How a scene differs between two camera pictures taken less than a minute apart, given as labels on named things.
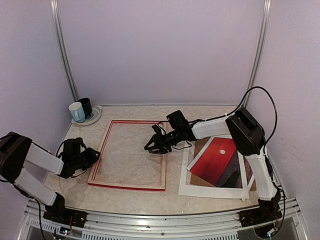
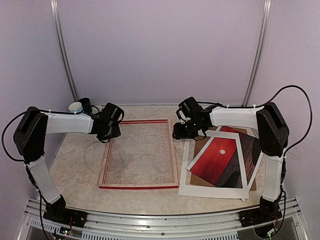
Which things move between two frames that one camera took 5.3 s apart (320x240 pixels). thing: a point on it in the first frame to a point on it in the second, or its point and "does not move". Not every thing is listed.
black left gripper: (93, 158) to (116, 133)
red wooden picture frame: (91, 181) to (142, 186)
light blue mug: (77, 111) does not move
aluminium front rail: (215, 226) does not move
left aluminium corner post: (55, 10) does not move
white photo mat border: (209, 191) does not move
